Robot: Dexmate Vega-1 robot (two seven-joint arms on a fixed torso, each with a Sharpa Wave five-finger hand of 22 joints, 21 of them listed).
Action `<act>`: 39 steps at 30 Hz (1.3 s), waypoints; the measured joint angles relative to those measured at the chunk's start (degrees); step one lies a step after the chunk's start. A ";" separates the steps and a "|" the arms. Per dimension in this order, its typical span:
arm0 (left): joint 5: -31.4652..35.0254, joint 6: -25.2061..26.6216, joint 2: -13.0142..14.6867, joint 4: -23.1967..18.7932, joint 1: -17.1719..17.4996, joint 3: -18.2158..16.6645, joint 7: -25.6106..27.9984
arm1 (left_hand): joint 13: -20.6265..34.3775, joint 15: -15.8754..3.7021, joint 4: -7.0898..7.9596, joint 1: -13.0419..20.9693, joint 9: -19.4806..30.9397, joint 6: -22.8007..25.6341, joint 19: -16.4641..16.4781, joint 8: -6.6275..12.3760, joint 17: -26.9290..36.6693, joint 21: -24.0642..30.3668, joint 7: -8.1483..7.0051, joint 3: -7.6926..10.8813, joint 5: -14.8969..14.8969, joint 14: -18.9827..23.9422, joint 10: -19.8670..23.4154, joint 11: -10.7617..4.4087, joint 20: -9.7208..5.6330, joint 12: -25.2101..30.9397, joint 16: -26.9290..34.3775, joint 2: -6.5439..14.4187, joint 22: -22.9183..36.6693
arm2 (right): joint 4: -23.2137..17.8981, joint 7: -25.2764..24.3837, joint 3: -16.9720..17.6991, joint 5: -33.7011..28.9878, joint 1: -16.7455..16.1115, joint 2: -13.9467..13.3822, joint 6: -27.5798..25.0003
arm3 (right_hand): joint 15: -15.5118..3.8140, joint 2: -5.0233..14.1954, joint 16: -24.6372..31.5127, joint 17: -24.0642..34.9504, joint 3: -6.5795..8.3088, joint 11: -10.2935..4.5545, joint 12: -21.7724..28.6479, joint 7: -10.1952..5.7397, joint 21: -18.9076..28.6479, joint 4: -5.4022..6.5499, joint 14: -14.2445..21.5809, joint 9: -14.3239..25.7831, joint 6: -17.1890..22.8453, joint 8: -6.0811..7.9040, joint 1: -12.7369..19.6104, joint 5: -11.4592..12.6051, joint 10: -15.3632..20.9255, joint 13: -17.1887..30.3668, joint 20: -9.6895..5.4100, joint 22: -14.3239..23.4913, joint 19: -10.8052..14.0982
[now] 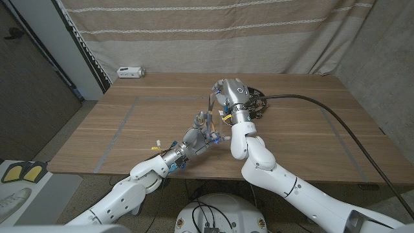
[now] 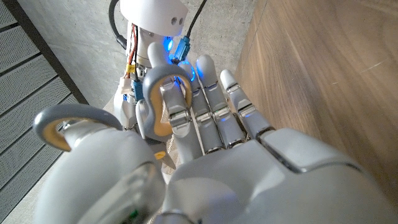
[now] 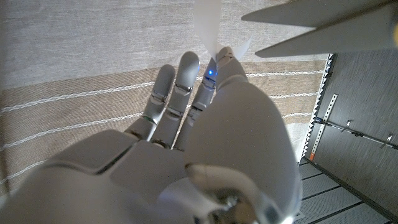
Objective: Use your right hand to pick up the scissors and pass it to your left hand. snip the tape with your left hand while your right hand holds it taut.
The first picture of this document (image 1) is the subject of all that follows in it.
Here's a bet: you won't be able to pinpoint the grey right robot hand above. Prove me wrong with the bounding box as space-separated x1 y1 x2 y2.
212 77 252 126

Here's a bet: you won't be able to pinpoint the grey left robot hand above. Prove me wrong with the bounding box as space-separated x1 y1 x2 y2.
161 111 232 170

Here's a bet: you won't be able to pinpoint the scissors with tan handles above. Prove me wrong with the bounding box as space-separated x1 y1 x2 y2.
206 94 219 137

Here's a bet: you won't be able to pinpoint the clear tape strip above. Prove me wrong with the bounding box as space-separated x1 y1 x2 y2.
218 109 228 139

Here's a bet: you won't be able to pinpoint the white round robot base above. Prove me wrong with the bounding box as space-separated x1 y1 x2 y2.
174 193 268 233

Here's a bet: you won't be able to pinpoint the black half-moon tambourine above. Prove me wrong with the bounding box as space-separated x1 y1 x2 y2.
247 86 268 120

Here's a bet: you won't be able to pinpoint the beige striped curtain backdrop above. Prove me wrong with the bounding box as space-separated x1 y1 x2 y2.
60 0 378 83

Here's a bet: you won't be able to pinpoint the white power box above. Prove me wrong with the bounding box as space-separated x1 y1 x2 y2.
116 66 146 79

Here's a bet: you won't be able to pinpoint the grey floor mat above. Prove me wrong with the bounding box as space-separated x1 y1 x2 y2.
14 173 83 226

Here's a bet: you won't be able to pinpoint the yellow black foot pedal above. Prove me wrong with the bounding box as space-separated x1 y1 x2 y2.
22 161 49 183
1 161 27 184

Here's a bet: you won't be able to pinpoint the dark wooden door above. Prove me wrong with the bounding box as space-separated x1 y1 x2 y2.
0 0 82 161

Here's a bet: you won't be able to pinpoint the white shoe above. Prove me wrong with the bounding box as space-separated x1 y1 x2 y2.
0 186 29 221

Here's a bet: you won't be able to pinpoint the white floor board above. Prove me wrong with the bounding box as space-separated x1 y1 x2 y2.
0 160 52 227

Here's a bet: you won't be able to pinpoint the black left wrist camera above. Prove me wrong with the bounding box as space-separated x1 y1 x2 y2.
168 157 188 172

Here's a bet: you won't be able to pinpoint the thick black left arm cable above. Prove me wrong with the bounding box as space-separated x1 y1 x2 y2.
142 148 172 162

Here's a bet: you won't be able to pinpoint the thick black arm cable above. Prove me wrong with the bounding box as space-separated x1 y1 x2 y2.
142 148 172 162
244 94 414 221

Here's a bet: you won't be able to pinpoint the black cable on base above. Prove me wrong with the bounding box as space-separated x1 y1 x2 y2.
190 199 235 233

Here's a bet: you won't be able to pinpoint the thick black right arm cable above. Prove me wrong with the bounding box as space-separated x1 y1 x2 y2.
244 94 414 221

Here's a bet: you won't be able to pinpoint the black door handle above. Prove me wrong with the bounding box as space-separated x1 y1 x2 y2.
3 27 24 40

